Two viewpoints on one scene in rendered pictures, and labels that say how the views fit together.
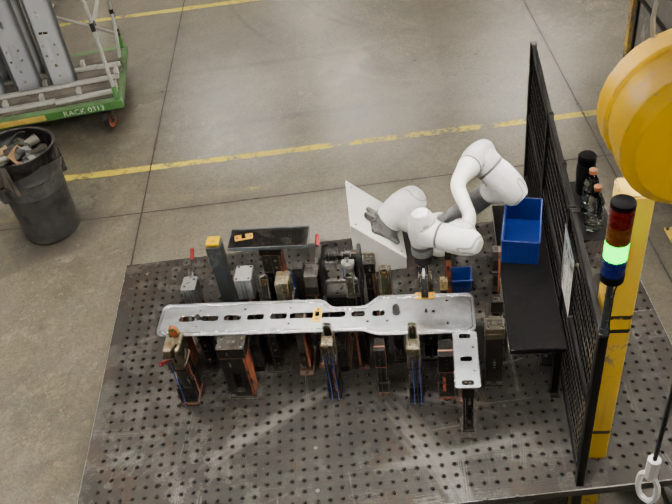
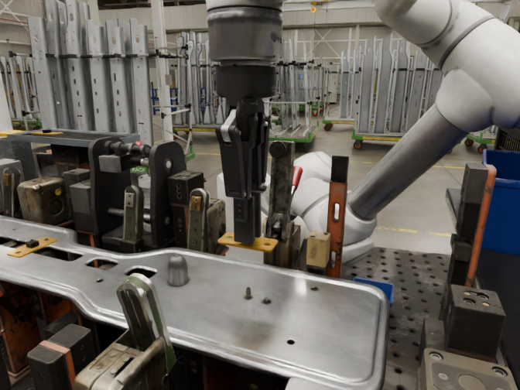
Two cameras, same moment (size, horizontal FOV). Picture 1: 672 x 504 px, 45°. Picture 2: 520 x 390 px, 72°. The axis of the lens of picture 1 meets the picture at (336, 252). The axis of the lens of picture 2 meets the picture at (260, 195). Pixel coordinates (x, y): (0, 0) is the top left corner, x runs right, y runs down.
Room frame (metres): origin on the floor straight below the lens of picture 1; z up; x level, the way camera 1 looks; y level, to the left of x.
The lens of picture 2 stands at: (1.89, -0.45, 1.32)
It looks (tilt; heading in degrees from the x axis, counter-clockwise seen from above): 18 degrees down; 12
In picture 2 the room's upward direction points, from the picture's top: straight up
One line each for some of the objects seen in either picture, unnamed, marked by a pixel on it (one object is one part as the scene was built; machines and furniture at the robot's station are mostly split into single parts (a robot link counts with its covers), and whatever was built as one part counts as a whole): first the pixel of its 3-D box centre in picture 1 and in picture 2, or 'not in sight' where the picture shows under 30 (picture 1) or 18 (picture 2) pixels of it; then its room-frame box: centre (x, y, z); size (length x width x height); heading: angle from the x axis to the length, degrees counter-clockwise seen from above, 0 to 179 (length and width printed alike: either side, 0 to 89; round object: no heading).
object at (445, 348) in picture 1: (446, 369); not in sight; (2.15, -0.38, 0.84); 0.11 x 0.10 x 0.28; 170
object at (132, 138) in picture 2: (268, 238); (73, 137); (2.79, 0.29, 1.16); 0.37 x 0.14 x 0.02; 80
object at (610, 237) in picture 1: (618, 231); not in sight; (1.63, -0.78, 1.97); 0.07 x 0.07 x 0.06
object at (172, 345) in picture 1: (183, 369); not in sight; (2.34, 0.73, 0.88); 0.15 x 0.11 x 0.36; 170
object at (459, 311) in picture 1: (312, 316); (22, 249); (2.42, 0.14, 1.00); 1.38 x 0.22 x 0.02; 80
